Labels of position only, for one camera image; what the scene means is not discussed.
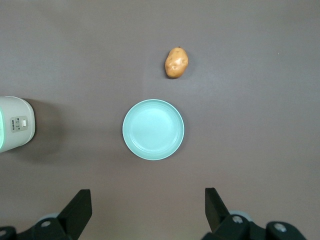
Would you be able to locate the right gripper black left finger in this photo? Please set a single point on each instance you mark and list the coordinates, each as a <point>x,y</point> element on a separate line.
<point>72,215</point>

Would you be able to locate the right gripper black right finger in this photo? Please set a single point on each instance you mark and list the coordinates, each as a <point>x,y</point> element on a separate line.
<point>216,215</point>

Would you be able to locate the beige lunch box container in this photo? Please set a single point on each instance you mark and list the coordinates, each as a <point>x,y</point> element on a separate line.
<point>17,135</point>

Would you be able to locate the pale green round plate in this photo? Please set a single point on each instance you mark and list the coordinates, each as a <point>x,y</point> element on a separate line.
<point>153,130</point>

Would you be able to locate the brown table cloth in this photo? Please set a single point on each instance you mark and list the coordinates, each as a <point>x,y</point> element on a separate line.
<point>250,112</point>

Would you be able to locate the brown potato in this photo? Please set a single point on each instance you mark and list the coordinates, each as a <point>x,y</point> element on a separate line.
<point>176,63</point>

